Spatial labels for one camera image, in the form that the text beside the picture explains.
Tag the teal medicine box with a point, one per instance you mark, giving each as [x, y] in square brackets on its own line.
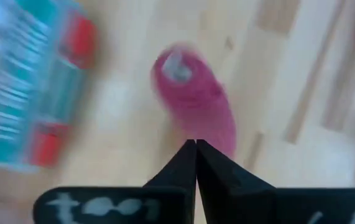
[25, 87]

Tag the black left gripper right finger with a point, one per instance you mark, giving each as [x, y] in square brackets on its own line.
[242, 202]

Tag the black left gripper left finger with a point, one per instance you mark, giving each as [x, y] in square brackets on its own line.
[118, 205]

